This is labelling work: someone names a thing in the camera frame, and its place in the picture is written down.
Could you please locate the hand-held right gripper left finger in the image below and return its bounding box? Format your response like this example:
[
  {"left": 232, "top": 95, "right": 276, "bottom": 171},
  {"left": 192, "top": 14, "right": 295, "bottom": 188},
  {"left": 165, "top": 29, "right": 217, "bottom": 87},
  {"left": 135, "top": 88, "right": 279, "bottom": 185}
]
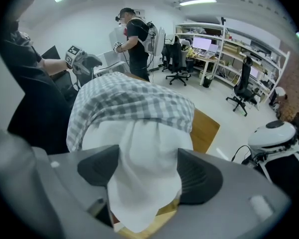
[{"left": 32, "top": 144, "right": 120, "bottom": 239}]

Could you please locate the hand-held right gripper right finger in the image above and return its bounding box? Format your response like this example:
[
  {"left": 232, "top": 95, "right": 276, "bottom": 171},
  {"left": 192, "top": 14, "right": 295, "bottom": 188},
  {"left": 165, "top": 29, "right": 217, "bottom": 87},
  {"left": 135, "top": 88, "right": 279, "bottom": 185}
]
[{"left": 164, "top": 148, "right": 291, "bottom": 239}]

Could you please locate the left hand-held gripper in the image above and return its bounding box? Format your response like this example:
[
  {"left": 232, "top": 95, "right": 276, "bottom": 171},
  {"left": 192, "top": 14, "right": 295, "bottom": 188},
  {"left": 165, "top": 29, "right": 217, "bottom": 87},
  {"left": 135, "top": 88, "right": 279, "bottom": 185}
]
[{"left": 64, "top": 45, "right": 103, "bottom": 76}]

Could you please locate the grey checked pillowcase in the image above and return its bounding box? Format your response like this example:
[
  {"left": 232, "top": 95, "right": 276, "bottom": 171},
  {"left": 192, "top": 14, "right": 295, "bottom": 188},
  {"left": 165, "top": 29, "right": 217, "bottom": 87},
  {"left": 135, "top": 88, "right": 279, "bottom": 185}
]
[{"left": 66, "top": 71, "right": 195, "bottom": 152}]

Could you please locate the white pillow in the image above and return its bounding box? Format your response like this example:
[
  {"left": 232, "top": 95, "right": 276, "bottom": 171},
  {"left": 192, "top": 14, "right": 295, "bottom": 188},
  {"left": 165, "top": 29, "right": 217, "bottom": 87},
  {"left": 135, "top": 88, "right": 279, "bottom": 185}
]
[{"left": 81, "top": 119, "right": 194, "bottom": 234}]

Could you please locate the person's left forearm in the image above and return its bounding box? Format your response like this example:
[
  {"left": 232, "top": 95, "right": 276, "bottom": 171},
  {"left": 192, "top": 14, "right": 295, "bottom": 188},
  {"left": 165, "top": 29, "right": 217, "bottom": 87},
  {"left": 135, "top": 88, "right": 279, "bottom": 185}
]
[{"left": 43, "top": 58, "right": 68, "bottom": 76}]

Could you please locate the white open box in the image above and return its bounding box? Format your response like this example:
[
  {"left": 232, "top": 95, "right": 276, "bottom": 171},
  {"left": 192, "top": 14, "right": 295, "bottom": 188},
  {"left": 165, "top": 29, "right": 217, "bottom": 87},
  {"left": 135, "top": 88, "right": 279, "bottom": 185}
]
[{"left": 93, "top": 52, "right": 127, "bottom": 77}]

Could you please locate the person's black clothing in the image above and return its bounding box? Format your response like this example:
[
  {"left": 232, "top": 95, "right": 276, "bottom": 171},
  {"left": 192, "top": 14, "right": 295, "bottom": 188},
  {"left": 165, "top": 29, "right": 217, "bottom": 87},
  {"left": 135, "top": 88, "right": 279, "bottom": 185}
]
[{"left": 0, "top": 21, "right": 74, "bottom": 155}]

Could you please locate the grey backpack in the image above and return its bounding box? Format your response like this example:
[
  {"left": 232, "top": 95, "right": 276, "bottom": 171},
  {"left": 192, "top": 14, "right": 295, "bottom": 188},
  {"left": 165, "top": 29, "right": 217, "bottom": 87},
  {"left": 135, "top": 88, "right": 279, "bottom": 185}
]
[{"left": 146, "top": 21, "right": 166, "bottom": 57}]

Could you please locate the white humanoid machine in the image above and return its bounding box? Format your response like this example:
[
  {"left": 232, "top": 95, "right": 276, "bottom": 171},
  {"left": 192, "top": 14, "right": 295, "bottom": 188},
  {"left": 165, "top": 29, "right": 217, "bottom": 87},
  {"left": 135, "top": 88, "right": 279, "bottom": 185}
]
[{"left": 241, "top": 119, "right": 299, "bottom": 199}]

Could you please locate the white round backpack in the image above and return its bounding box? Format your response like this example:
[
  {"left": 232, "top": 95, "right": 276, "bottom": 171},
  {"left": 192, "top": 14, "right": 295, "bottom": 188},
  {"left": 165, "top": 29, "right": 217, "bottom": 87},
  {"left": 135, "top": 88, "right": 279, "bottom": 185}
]
[{"left": 248, "top": 120, "right": 297, "bottom": 149}]

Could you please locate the black office chair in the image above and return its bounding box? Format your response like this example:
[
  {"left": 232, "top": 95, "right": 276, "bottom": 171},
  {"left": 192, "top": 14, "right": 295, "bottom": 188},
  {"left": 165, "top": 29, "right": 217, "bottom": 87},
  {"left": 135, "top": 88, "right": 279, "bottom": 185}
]
[
  {"left": 161, "top": 35, "right": 192, "bottom": 87},
  {"left": 225, "top": 57, "right": 260, "bottom": 117}
]

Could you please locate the black waste bin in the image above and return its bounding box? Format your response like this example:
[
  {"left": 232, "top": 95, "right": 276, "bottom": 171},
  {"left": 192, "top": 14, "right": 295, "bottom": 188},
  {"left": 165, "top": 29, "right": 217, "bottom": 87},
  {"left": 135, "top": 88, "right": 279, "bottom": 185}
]
[{"left": 202, "top": 75, "right": 215, "bottom": 88}]

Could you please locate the computer monitor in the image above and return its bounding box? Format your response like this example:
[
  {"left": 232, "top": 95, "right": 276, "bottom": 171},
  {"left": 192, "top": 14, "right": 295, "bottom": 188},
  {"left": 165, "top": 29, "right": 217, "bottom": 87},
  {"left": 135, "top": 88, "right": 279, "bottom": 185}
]
[{"left": 192, "top": 36, "right": 212, "bottom": 51}]

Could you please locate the white desk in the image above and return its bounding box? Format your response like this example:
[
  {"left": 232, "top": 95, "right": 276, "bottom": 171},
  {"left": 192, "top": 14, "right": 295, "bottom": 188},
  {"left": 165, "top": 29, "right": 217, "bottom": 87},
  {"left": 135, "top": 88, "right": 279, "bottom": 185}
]
[{"left": 189, "top": 53, "right": 219, "bottom": 86}]

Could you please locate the silver laptop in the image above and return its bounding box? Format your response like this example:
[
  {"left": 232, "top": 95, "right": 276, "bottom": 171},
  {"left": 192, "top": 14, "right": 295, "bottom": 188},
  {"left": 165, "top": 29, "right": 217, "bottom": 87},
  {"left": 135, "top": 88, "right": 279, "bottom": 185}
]
[{"left": 208, "top": 43, "right": 219, "bottom": 59}]

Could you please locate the white shelf rack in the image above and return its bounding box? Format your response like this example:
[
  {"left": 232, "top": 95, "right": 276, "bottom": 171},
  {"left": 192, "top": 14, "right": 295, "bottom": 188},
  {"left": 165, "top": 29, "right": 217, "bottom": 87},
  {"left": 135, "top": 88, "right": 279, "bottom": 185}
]
[{"left": 175, "top": 21, "right": 290, "bottom": 104}]

